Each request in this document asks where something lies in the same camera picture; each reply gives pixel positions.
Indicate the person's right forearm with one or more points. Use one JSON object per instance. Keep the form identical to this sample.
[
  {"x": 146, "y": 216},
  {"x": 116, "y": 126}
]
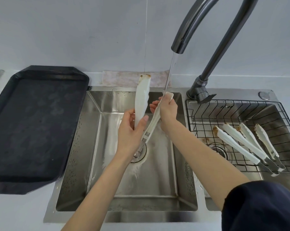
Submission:
[{"x": 200, "y": 165}]

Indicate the metal sink drain strainer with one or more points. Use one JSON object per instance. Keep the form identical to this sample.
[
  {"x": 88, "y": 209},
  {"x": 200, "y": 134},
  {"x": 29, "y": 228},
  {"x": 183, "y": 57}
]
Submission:
[
  {"x": 141, "y": 155},
  {"x": 218, "y": 151}
]

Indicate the round metal sink cap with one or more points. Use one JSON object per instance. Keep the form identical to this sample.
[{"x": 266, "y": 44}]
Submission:
[{"x": 264, "y": 95}]

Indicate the dark grey curved faucet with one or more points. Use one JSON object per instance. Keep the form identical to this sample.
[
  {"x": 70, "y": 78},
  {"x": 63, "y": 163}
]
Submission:
[{"x": 222, "y": 43}]

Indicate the stainless steel double sink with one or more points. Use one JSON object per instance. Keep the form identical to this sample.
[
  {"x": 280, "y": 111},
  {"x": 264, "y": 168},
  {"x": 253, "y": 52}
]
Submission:
[{"x": 154, "y": 180}]

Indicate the running water stream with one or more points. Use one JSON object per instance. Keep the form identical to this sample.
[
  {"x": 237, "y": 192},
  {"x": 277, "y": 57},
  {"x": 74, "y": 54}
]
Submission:
[{"x": 170, "y": 72}]

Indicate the black rectangular tray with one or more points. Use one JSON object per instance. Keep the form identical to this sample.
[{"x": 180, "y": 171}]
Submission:
[{"x": 32, "y": 127}]

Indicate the person's left thumb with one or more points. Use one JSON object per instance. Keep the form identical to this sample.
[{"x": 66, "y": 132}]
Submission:
[{"x": 142, "y": 123}]

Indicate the person's right thumb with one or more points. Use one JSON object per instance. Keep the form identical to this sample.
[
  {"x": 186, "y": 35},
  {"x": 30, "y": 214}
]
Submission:
[{"x": 170, "y": 103}]

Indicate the person's right hand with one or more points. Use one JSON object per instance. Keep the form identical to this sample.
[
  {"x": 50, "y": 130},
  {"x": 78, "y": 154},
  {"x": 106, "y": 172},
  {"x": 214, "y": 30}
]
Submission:
[{"x": 169, "y": 115}]

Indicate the white tongs with browned tip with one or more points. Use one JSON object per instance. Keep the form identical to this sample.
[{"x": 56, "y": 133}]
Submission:
[{"x": 142, "y": 96}]

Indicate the white plastic tongs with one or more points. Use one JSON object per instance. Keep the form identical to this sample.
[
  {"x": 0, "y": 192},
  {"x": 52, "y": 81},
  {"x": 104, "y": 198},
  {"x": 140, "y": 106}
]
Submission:
[
  {"x": 236, "y": 147},
  {"x": 267, "y": 141}
]

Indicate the stained pale cloth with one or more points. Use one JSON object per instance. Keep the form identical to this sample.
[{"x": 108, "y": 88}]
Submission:
[{"x": 121, "y": 78}]

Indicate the dark navy sleeve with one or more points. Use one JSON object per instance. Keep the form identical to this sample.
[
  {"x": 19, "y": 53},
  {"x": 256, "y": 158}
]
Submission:
[{"x": 262, "y": 206}]

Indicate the person's left hand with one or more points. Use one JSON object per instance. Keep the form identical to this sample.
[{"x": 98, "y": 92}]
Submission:
[{"x": 127, "y": 137}]

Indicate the person's left forearm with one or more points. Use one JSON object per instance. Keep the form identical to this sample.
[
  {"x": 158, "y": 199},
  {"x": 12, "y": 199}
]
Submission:
[{"x": 99, "y": 192}]

